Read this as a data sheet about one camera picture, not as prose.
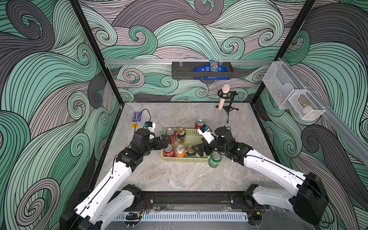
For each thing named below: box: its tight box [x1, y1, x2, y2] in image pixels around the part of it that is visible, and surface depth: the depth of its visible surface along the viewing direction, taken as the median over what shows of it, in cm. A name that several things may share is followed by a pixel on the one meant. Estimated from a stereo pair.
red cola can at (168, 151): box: [162, 143, 175, 158], surface depth 83 cm
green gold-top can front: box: [185, 144, 197, 159], surface depth 83 cm
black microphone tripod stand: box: [215, 89, 240, 124], surface depth 97 cm
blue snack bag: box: [194, 76, 230, 80], surface depth 92 cm
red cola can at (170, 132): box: [165, 127, 177, 145], surface depth 92 cm
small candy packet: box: [209, 59, 219, 73], surface depth 92 cm
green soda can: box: [208, 151, 222, 169], surface depth 80 cm
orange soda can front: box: [174, 144, 186, 158], surface depth 83 cm
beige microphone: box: [218, 84, 230, 111], surface depth 94 cm
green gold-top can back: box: [175, 127, 186, 144], surface depth 92 cm
